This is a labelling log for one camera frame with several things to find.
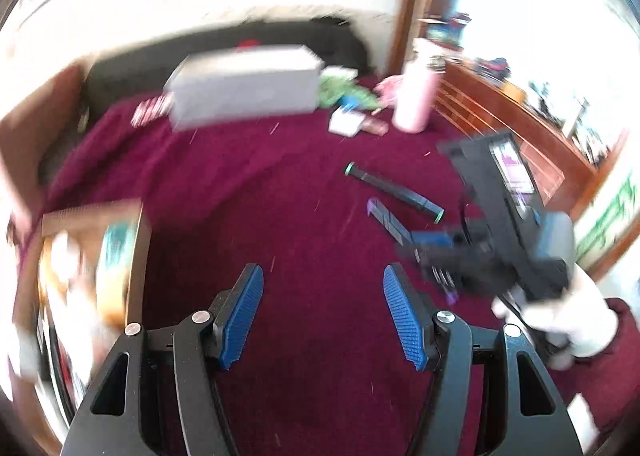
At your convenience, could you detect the cardboard box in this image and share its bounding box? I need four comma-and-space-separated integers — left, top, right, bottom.
10, 200, 153, 442

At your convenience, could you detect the black sofa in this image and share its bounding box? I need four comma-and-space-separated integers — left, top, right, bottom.
82, 16, 368, 109

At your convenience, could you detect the maroon blanket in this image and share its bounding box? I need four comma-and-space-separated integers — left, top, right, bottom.
15, 76, 636, 456

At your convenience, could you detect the wooden cabinet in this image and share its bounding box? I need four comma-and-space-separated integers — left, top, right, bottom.
387, 0, 631, 281

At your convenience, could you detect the white pill bottle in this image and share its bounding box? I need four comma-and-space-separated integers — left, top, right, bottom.
47, 231, 88, 287

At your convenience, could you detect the grey rectangular box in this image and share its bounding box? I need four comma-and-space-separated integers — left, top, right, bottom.
164, 44, 325, 133

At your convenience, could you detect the small white box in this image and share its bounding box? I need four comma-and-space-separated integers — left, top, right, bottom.
327, 106, 365, 137

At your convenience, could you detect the purple-capped black marker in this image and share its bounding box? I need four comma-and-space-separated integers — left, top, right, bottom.
366, 198, 458, 304

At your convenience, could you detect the teal snack packet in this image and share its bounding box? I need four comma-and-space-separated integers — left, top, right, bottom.
97, 221, 140, 281

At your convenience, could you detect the person's right hand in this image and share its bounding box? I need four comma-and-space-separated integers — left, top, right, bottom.
491, 268, 617, 372

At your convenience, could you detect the green cloth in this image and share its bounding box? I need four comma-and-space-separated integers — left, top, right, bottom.
317, 70, 381, 111

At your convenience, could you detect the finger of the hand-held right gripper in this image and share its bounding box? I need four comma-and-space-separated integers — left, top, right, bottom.
417, 256, 465, 291
397, 230, 466, 257

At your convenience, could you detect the pink thermos flask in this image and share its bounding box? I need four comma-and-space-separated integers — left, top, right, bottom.
391, 38, 446, 133

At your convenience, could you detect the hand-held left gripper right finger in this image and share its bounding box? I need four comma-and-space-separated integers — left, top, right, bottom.
382, 263, 583, 456

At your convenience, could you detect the green-capped black marker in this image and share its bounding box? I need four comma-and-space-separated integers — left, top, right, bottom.
344, 162, 446, 225

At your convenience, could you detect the pink plush toy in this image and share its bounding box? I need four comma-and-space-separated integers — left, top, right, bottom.
375, 76, 407, 99

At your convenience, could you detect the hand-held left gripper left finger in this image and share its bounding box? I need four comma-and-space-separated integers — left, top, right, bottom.
60, 263, 264, 456

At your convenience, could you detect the pink patterned item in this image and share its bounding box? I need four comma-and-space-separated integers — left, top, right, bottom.
130, 92, 176, 127

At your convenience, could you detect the colourful printed box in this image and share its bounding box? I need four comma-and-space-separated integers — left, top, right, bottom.
417, 13, 473, 44

